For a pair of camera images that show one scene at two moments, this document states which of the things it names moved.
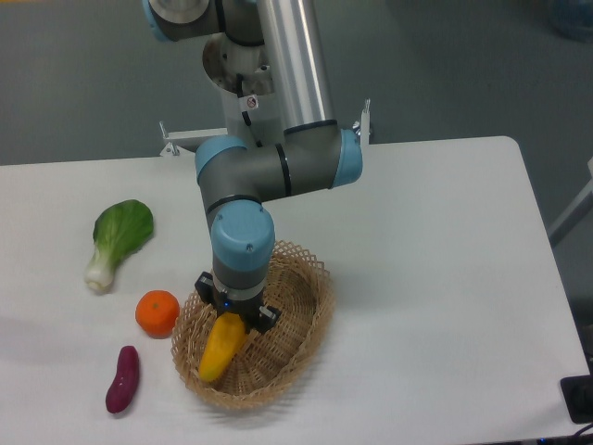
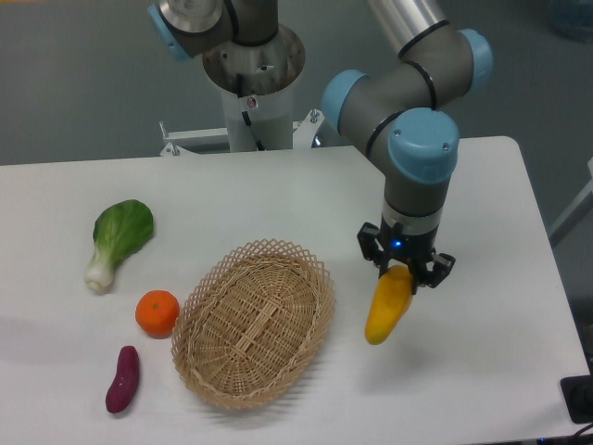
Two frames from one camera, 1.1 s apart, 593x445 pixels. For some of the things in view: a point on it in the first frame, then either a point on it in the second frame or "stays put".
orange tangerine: x=156 y=312 stays put
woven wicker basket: x=269 y=362 stays put
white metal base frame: x=185 y=143 stays put
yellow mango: x=226 y=336 → x=391 y=298
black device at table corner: x=577 y=392 stays put
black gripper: x=256 y=317 → x=412 y=247
